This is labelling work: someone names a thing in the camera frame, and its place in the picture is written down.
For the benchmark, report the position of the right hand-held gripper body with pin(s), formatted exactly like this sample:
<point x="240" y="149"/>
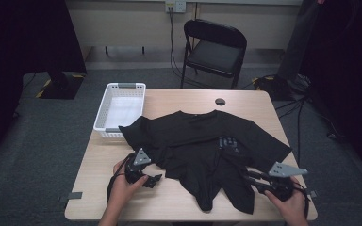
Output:
<point x="284" y="170"/>

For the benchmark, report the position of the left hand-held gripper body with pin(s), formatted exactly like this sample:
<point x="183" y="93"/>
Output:
<point x="141" y="158"/>

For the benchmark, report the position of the black t-shirt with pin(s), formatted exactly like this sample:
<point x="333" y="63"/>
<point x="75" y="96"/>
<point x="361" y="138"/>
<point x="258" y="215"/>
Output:
<point x="188" y="141"/>

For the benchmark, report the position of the person's left hand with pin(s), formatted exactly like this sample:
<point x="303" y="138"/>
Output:
<point x="121" y="193"/>

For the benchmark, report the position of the person's right hand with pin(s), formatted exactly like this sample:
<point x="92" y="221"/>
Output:
<point x="293" y="207"/>

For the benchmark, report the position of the grey tape strip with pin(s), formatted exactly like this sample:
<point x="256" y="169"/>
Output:
<point x="312" y="194"/>
<point x="74" y="195"/>

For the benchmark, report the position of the white plastic basket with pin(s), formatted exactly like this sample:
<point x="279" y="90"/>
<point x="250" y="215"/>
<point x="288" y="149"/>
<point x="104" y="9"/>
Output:
<point x="119" y="109"/>

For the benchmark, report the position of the black round table grommet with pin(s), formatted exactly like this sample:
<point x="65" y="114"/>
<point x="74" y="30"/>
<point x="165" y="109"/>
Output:
<point x="220" y="102"/>

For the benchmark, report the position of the black floor base yellow tape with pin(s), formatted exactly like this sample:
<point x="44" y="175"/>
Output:
<point x="271" y="86"/>

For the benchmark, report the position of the black stand base yellow tape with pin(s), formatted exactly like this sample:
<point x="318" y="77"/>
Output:
<point x="59" y="88"/>

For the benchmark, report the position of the dark curtain with grey edge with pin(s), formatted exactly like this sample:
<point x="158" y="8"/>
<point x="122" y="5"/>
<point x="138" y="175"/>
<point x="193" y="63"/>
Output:
<point x="342" y="62"/>

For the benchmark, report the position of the black folding chair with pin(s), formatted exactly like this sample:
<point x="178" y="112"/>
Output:
<point x="215" y="56"/>

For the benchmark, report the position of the black curtain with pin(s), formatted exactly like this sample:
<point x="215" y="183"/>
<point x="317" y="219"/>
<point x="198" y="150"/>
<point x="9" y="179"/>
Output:
<point x="19" y="47"/>

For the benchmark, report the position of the white wall socket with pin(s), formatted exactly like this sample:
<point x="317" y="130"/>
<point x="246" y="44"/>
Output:
<point x="176" y="6"/>

